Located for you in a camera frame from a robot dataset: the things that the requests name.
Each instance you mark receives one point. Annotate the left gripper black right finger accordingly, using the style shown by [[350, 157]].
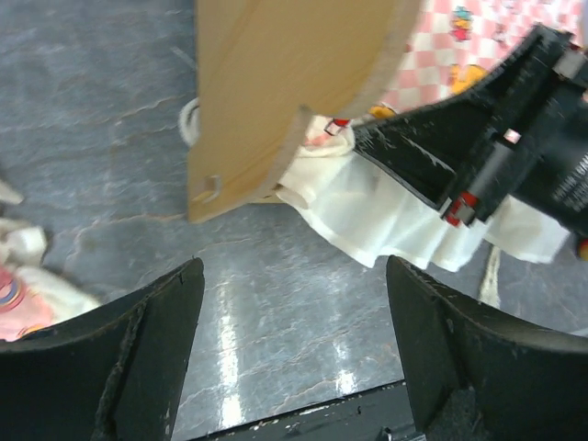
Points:
[[474, 372]]

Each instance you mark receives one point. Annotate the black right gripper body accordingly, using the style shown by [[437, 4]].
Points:
[[522, 132]]

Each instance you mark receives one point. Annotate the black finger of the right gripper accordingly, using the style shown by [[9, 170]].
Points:
[[437, 150]]

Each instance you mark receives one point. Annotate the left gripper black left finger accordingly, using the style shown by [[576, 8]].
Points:
[[114, 373]]

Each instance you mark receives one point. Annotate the pink checkered duck mattress cover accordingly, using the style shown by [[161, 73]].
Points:
[[365, 213]]

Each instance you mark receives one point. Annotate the wooden pet bed frame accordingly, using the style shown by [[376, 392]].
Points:
[[265, 68]]

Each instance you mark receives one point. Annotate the pink frilled pillow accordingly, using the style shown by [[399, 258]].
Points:
[[32, 297]]

